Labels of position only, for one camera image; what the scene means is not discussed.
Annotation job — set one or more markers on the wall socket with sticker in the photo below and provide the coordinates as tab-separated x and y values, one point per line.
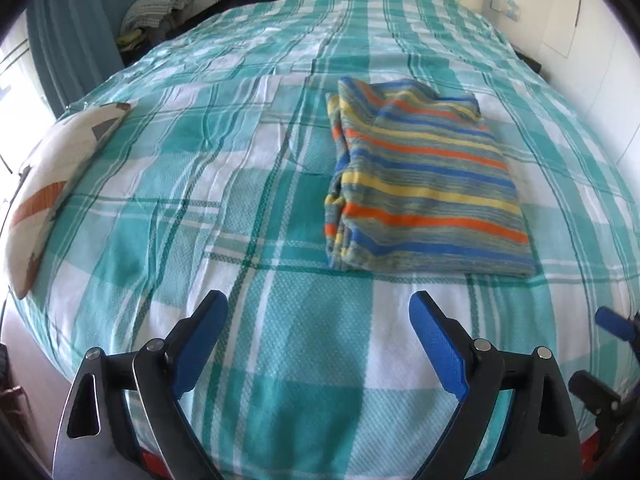
508	8

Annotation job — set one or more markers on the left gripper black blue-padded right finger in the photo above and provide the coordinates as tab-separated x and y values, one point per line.
539	438

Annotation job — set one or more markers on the blue window curtain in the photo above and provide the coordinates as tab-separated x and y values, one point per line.
73	46

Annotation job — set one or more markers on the teal white plaid bedspread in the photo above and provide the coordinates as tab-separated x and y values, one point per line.
216	180

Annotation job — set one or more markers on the black garment on bed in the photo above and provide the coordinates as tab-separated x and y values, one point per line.
240	2

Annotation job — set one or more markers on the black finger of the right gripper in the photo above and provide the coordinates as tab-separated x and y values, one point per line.
601	401

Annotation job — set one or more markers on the white patterned throw pillow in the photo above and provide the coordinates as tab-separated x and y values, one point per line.
50	175

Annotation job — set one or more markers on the dark wooden nightstand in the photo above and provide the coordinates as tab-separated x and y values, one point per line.
534	65

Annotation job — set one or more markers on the striped clothes pile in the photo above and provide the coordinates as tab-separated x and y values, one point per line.
153	20

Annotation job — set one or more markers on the multicolour striped knit sweater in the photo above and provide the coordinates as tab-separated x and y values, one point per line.
419	185

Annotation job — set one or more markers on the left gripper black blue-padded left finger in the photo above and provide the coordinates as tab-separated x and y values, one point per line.
96	439

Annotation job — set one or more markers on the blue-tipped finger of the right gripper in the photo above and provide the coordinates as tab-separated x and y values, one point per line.
625	329

